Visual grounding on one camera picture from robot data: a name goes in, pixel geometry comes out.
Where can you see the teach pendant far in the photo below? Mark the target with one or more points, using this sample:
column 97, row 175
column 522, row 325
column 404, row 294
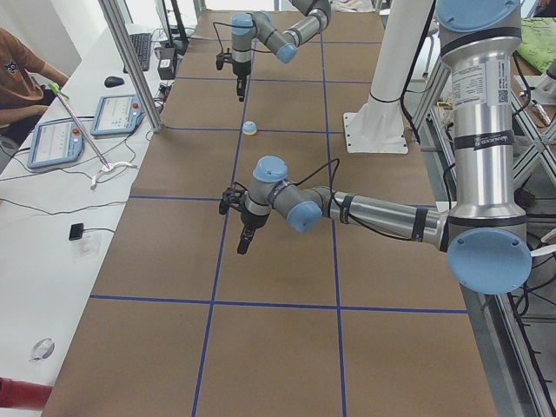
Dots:
column 117, row 115

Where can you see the clear tape roll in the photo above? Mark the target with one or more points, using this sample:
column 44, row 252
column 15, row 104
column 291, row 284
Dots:
column 42, row 350

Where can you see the metal rod with green tip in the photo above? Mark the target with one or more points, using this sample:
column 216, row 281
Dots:
column 55, row 88

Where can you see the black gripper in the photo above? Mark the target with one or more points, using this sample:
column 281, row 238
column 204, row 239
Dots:
column 241, row 69
column 252, row 220

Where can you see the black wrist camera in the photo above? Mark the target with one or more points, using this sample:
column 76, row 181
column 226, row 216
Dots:
column 223, row 58
column 233, row 197

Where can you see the person in brown shirt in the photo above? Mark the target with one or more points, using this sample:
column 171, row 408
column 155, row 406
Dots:
column 23, row 100

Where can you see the black keyboard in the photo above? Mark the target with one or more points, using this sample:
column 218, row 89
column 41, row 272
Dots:
column 142, row 47

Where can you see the black power adapter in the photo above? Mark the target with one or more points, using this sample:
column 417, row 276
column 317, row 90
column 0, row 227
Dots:
column 166, row 63

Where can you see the green cloth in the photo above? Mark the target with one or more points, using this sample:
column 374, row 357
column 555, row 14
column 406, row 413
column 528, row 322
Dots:
column 538, row 42

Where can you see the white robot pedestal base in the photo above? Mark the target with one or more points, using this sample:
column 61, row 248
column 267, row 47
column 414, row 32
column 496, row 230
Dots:
column 378, row 127

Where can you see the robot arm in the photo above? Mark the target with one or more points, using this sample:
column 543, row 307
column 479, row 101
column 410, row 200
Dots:
column 376, row 179
column 247, row 26

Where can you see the small black box device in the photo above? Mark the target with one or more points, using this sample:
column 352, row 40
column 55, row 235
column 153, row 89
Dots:
column 76, row 231

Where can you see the teach pendant near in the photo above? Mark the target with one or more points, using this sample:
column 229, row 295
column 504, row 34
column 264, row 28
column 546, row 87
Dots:
column 55, row 144

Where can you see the teach pendant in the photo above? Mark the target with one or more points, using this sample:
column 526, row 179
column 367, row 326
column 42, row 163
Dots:
column 117, row 115
column 55, row 144

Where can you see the aluminium frame post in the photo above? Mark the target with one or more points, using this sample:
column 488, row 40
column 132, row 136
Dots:
column 114, row 19

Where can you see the black computer mouse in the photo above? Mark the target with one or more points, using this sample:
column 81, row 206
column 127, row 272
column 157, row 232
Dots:
column 113, row 81

